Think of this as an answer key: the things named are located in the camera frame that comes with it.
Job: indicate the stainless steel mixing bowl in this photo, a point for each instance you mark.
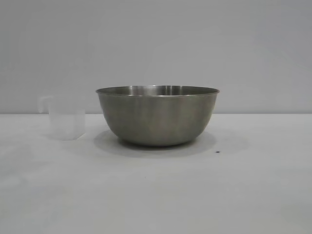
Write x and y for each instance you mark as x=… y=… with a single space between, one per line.
x=158 y=117

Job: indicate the clear plastic measuring cup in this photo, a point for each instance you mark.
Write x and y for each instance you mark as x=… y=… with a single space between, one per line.
x=64 y=117

